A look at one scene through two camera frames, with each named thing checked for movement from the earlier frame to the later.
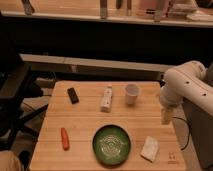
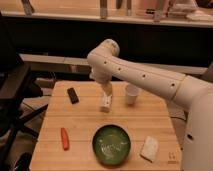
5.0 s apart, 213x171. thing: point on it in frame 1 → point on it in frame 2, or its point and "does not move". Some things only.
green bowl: [111, 145] does not move
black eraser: [73, 96] does not move
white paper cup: [132, 91] does not move
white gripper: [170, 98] → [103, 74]
